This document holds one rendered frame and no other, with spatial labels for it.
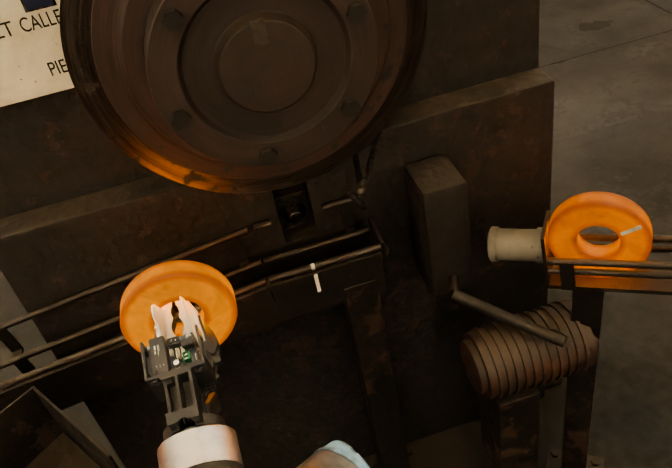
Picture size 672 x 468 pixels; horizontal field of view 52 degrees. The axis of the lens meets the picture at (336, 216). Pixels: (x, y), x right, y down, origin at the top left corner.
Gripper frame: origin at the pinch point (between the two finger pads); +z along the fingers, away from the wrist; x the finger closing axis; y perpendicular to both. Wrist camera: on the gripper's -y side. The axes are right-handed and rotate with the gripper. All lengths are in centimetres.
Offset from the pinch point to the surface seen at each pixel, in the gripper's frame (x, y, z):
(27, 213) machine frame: 21.3, -4.7, 27.8
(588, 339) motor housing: -61, -33, -11
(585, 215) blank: -62, -10, -1
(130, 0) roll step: -7.6, 32.8, 19.4
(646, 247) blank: -69, -13, -7
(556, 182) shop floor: -111, -110, 73
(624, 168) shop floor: -135, -109, 70
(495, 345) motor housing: -46, -31, -7
